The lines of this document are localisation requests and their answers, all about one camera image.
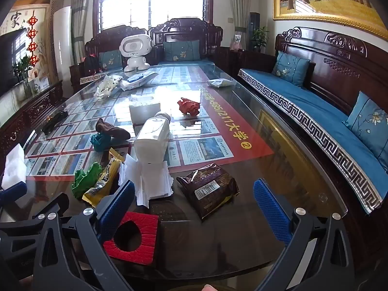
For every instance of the dark bag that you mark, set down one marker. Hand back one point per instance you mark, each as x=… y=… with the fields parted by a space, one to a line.
x=91 y=62

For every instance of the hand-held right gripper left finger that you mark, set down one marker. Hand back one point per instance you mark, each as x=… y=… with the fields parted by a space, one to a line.
x=118 y=207

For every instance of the person's right hand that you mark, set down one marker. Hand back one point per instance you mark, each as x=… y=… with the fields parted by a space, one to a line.
x=209 y=288

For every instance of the white plastic bottle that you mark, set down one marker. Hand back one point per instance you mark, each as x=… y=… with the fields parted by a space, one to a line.
x=150 y=139

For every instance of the blue patterned seat mat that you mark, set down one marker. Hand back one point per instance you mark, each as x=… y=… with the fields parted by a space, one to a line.
x=288 y=97

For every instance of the printed poster under glass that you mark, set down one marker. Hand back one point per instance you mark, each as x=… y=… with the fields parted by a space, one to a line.
x=242 y=145

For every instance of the white tissue pack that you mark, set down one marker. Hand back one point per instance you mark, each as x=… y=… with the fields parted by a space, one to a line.
x=219 y=82

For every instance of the red knot wall hanging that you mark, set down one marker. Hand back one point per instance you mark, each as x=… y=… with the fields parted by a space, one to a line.
x=32 y=48

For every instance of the teal crumpled cloth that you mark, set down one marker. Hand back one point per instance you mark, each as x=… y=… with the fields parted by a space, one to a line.
x=100 y=142

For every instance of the white foam piece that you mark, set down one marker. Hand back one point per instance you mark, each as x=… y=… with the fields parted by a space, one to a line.
x=13 y=163

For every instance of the brown snack packet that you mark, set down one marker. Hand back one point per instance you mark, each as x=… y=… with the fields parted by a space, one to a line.
x=206 y=188

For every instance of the carved wooden armchair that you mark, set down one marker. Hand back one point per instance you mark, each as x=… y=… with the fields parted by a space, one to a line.
x=103 y=41
x=182 y=28

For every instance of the large window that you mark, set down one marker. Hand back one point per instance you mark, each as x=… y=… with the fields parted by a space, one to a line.
x=151 y=3

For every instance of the green potted plant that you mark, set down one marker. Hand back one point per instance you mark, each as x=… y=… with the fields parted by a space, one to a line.
x=22 y=69
x=260 y=38

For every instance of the calligraphy wall picture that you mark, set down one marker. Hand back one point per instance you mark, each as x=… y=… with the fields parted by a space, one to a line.
x=15 y=21

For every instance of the white paper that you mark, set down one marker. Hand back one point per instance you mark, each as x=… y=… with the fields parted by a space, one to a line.
x=151 y=182

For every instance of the white tissue box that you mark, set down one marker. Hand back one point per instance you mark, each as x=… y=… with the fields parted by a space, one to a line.
x=144 y=110

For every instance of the glass-topped wooden table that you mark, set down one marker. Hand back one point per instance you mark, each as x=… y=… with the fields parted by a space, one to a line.
x=288 y=172

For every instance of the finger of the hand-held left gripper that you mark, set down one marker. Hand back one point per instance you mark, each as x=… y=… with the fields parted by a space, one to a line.
x=12 y=192
x=62 y=203

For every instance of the yellow snack wrapper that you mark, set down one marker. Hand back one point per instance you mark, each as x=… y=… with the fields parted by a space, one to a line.
x=100 y=188

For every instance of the brown cloth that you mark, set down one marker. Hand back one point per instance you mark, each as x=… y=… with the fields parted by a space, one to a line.
x=113 y=131

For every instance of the black television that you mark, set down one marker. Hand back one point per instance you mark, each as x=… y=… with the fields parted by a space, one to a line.
x=9 y=63

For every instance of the blue flower pillow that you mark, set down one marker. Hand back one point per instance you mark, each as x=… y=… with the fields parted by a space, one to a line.
x=289 y=68
x=110 y=60
x=182 y=51
x=369 y=124

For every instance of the white standing air conditioner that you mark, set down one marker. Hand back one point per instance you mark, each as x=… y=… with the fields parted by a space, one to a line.
x=62 y=42

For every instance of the carved wooden television cabinet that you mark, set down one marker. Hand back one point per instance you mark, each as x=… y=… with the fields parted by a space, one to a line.
x=30 y=109

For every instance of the red crumpled cloth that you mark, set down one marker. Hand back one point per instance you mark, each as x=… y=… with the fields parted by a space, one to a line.
x=188 y=106

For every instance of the green paper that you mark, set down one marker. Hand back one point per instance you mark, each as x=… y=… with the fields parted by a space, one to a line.
x=86 y=178

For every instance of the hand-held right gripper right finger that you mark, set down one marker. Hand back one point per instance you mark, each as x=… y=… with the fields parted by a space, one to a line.
x=271 y=209

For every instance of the long carved wooden sofa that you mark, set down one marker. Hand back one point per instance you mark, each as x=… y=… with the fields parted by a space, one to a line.
x=333 y=54

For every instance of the dark wooden side table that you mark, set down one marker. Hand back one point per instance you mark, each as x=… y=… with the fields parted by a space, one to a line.
x=248 y=59

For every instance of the crumpled clear plastic wrapper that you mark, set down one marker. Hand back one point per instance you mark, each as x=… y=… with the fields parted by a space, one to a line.
x=107 y=85

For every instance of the grey patterned curtain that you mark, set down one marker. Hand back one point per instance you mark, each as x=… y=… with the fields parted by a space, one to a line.
x=80 y=15
x=239 y=6

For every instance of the white blue wet wipe pack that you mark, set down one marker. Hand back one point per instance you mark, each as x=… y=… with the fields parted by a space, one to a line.
x=138 y=80

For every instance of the black remote control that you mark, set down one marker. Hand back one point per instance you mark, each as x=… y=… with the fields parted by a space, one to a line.
x=53 y=122

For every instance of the dark tower fan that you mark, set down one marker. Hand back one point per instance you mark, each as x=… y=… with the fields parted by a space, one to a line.
x=254 y=27

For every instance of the white robot toy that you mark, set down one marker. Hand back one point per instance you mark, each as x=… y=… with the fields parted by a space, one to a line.
x=133 y=47

